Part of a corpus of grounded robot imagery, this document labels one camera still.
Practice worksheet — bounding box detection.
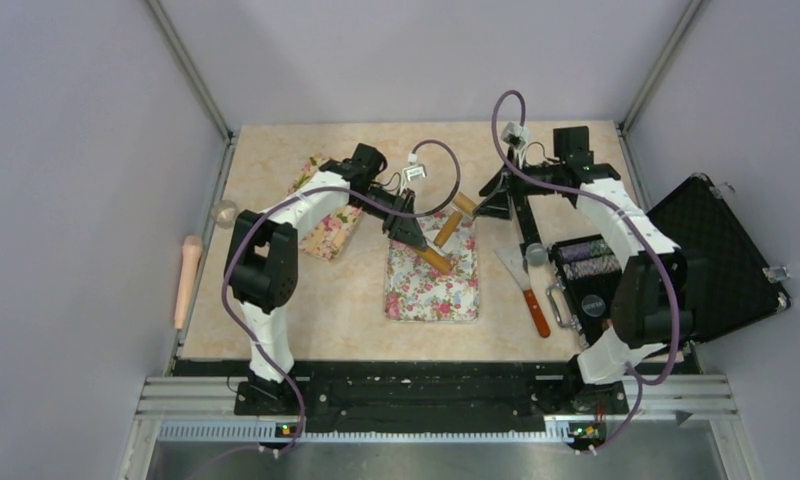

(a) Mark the wooden double-ended rolling pin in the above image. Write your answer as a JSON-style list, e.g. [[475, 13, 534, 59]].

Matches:
[[414, 192, 477, 275]]

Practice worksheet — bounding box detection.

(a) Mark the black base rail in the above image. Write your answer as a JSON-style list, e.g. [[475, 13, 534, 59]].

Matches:
[[134, 357, 733, 445]]

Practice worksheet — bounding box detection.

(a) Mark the white dough piece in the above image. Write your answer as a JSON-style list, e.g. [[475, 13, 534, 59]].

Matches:
[[432, 233, 464, 256]]

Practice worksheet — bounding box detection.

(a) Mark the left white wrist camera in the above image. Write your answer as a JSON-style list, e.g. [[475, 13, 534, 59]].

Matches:
[[401, 153, 427, 185]]

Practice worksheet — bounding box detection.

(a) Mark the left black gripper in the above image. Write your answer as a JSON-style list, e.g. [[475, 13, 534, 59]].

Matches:
[[351, 185, 427, 251]]

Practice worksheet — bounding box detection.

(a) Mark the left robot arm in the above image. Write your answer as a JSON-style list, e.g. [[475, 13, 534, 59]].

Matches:
[[222, 144, 428, 414]]

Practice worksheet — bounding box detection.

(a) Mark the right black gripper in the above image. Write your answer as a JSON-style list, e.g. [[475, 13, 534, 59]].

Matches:
[[472, 148, 563, 221]]

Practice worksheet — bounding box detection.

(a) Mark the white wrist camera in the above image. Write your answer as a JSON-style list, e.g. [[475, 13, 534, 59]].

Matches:
[[500, 122, 530, 151], [401, 153, 427, 185]]

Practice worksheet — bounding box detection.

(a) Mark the black ridged rolling stick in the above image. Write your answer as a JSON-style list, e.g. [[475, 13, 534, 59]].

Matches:
[[510, 193, 544, 250]]

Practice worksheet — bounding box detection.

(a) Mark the yellow floral cloth pad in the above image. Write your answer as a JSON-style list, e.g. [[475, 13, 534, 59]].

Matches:
[[288, 154, 362, 261]]

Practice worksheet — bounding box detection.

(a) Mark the metal scraper with red handle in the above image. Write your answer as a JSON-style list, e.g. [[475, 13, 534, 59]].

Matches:
[[494, 246, 551, 338]]

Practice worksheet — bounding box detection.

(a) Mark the open black poker chip case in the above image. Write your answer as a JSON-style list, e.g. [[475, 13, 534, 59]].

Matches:
[[551, 173, 792, 349]]

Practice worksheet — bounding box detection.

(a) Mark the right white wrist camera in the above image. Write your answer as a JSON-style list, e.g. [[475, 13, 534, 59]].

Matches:
[[500, 122, 530, 151]]

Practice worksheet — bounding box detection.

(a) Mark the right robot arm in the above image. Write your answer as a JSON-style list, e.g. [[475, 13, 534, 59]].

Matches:
[[490, 123, 707, 412]]

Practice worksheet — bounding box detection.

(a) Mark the grey round knob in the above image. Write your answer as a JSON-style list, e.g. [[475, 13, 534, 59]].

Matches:
[[524, 242, 549, 267]]

